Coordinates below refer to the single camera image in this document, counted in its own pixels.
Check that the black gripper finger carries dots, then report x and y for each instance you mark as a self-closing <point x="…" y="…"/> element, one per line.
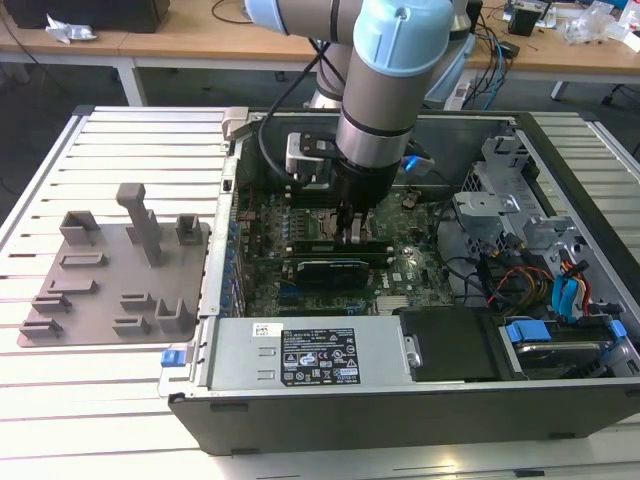
<point x="344" y="220"/>
<point x="361" y="227"/>

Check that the green RAM stick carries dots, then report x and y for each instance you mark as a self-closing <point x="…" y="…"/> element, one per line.
<point x="315" y="246"/>

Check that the silver pale-blue robot arm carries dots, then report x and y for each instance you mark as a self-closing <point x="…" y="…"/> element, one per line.
<point x="380" y="100"/>

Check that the installed RAM stick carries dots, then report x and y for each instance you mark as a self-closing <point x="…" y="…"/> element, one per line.
<point x="380" y="259"/>

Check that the silver coin battery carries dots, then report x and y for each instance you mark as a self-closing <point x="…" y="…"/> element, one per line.
<point x="409" y="203"/>

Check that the black graphics card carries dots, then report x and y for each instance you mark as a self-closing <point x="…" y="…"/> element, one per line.
<point x="330" y="275"/>

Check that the green motherboard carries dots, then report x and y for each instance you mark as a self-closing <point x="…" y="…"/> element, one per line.
<point x="415" y="260"/>

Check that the silver finned heatsink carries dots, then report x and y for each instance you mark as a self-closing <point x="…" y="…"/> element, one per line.
<point x="391" y="303"/>

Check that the silver disk bay cage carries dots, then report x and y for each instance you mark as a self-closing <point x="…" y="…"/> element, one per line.
<point x="485" y="205"/>

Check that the white power strip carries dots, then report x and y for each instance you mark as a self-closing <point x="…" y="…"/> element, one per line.
<point x="457" y="95"/>

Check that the black power supply label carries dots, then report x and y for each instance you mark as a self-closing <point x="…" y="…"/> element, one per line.
<point x="320" y="357"/>

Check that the gray plastic case latch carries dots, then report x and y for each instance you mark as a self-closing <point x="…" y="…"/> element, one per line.
<point x="234" y="122"/>

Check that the black plastic shroud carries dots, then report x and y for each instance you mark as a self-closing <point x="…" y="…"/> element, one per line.
<point x="450" y="345"/>

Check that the silver power supply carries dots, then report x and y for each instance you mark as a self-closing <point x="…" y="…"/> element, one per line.
<point x="240" y="360"/>

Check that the black and silver PC case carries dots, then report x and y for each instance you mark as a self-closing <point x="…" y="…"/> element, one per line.
<point x="350" y="430"/>

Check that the wooden desk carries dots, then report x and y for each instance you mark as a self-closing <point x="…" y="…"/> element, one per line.
<point x="560" y="57"/>
<point x="210" y="35"/>
<point x="60" y="50"/>

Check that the blue plastic case clip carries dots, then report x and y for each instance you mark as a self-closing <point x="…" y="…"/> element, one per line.
<point x="171" y="358"/>

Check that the hard disk in blue carrier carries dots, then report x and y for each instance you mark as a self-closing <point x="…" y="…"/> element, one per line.
<point x="550" y="350"/>

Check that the small black box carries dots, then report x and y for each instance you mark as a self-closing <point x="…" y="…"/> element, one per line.
<point x="525" y="21"/>

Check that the gray parts rack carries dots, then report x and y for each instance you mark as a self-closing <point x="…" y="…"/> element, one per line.
<point x="120" y="300"/>

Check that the black chair base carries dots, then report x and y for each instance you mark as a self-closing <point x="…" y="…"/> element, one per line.
<point x="622" y="94"/>

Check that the clear plastic bags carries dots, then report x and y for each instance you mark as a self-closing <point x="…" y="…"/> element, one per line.
<point x="595" y="22"/>

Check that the crumpled white plastic wrap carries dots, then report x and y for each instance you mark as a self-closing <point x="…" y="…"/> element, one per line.
<point x="70" y="30"/>

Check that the small blue-lit wrist camera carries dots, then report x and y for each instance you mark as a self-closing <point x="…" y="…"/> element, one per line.
<point x="416" y="164"/>

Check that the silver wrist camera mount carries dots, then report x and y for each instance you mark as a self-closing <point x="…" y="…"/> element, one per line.
<point x="305" y="155"/>

